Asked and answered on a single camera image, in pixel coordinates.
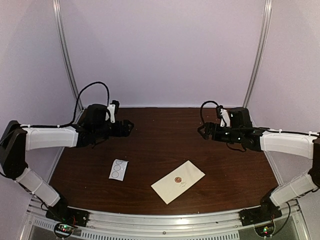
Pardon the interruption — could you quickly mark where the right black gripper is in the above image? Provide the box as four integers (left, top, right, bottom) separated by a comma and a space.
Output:
198, 122, 243, 144

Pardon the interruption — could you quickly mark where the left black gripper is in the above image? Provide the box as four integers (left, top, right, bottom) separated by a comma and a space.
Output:
94, 119, 134, 140

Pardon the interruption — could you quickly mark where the sticker sheet with wax seal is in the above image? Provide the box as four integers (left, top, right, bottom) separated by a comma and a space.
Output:
109, 159, 128, 182

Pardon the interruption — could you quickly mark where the round brown wax seal sticker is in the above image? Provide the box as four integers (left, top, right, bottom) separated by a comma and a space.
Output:
174, 177, 182, 183

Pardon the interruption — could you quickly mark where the cream paper envelope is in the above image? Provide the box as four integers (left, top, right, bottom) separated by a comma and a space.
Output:
151, 160, 206, 205

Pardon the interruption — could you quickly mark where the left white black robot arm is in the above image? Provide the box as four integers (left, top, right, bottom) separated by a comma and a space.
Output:
0, 100, 134, 222

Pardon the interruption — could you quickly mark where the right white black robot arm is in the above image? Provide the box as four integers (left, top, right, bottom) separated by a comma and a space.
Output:
197, 105, 320, 221

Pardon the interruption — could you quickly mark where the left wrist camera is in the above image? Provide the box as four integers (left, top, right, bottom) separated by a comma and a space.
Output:
105, 100, 120, 124

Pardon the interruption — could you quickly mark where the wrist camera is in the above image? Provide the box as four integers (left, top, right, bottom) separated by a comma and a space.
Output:
105, 100, 120, 124
216, 105, 231, 128

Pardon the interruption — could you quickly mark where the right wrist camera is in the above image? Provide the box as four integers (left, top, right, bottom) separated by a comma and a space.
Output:
216, 105, 231, 128

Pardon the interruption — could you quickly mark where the right black camera cable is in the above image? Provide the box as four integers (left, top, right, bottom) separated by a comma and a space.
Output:
199, 100, 223, 125

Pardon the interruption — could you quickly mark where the black camera cable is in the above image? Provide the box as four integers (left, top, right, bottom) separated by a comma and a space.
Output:
199, 100, 223, 125
19, 81, 111, 130

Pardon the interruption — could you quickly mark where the left black camera cable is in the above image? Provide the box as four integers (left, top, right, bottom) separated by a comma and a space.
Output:
19, 81, 111, 130

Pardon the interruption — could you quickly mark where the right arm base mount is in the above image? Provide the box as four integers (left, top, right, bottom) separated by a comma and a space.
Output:
239, 197, 282, 238

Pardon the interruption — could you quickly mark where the front aluminium rail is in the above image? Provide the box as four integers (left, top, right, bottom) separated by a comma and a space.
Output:
23, 194, 305, 240

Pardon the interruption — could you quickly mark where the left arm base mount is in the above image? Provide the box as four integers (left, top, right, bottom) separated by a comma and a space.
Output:
41, 199, 89, 239

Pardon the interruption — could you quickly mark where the right aluminium frame post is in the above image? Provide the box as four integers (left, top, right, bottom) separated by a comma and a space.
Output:
242, 0, 273, 108

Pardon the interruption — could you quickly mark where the aluminium frame post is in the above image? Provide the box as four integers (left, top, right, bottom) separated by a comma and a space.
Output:
52, 0, 80, 100
242, 0, 273, 108

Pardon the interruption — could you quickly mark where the left aluminium frame post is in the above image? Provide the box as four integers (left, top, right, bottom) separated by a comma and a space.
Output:
52, 0, 80, 100

